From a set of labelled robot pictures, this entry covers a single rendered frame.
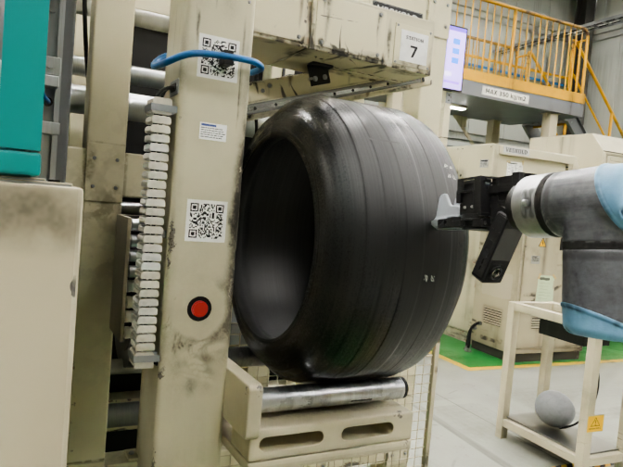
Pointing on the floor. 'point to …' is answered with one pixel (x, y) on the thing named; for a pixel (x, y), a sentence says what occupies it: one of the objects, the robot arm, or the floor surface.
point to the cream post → (217, 282)
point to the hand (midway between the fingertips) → (438, 227)
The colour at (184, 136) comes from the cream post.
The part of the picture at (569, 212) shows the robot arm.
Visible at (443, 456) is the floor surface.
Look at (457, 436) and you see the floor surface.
